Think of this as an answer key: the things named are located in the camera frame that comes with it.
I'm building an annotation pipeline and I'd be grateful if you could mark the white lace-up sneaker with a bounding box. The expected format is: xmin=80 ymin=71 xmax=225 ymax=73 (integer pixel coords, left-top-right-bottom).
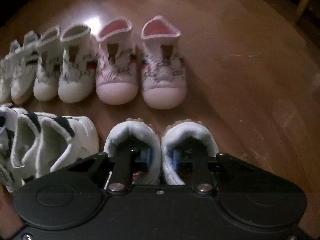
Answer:
xmin=0 ymin=106 xmax=28 ymax=193

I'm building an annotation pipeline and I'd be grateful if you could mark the white navy-striped strap sneaker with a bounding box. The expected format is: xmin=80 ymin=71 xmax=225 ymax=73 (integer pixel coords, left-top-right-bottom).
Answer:
xmin=36 ymin=116 xmax=100 ymax=179
xmin=10 ymin=112 xmax=50 ymax=183

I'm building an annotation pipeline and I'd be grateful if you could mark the pink knit sock shoe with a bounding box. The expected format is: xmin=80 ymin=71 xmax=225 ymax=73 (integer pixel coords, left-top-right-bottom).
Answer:
xmin=95 ymin=17 xmax=139 ymax=105
xmin=141 ymin=16 xmax=187 ymax=110

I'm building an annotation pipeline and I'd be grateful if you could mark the plain white strap sneaker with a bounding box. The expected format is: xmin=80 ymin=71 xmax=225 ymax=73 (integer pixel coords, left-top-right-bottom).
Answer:
xmin=10 ymin=30 xmax=42 ymax=105
xmin=0 ymin=40 xmax=19 ymax=103

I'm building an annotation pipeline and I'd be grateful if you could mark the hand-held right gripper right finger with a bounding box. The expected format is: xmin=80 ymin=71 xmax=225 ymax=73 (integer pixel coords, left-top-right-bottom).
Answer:
xmin=172 ymin=148 xmax=250 ymax=195

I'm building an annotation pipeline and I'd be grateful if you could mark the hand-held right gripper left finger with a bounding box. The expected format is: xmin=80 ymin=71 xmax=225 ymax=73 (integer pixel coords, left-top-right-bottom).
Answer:
xmin=67 ymin=147 xmax=152 ymax=195

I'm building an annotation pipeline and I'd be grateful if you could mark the white knit sock shoe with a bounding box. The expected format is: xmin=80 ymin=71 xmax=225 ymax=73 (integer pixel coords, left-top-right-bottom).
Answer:
xmin=33 ymin=26 xmax=65 ymax=102
xmin=57 ymin=24 xmax=99 ymax=103

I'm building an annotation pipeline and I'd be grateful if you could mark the white maroon-striped sneaker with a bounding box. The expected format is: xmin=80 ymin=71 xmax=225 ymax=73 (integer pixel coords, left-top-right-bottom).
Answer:
xmin=161 ymin=120 xmax=220 ymax=185
xmin=103 ymin=119 xmax=162 ymax=184

